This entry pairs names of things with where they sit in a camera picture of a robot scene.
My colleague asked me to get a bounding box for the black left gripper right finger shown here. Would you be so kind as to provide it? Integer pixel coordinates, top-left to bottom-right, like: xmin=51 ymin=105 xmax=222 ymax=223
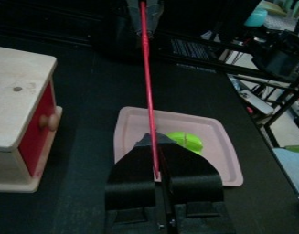
xmin=156 ymin=133 xmax=224 ymax=205

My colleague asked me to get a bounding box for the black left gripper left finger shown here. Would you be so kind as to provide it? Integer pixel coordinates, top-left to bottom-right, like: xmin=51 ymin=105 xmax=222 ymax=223
xmin=104 ymin=133 xmax=161 ymax=211

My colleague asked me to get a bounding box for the black metal frame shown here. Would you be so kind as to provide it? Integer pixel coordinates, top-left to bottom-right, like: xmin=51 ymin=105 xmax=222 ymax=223
xmin=211 ymin=27 xmax=299 ymax=150

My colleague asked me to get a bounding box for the wooden box with red drawer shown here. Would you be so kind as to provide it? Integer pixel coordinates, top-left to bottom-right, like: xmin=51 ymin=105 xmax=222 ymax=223
xmin=0 ymin=45 xmax=64 ymax=194

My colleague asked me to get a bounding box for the teal plastic stool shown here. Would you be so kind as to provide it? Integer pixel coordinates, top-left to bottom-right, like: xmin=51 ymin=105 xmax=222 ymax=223
xmin=243 ymin=7 xmax=268 ymax=28

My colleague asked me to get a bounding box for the red thin stick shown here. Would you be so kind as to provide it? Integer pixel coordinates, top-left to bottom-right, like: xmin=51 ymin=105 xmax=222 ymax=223
xmin=137 ymin=0 xmax=161 ymax=181

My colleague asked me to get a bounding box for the pink square plastic plate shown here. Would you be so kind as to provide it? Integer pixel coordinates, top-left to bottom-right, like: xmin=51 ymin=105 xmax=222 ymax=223
xmin=113 ymin=106 xmax=244 ymax=187

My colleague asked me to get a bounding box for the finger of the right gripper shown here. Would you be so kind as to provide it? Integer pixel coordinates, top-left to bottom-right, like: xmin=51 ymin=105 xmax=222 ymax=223
xmin=145 ymin=0 xmax=165 ymax=40
xmin=125 ymin=0 xmax=145 ymax=35

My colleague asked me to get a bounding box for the green toy vegetable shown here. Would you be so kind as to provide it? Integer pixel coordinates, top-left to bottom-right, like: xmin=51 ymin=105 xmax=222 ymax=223
xmin=164 ymin=131 xmax=205 ymax=155

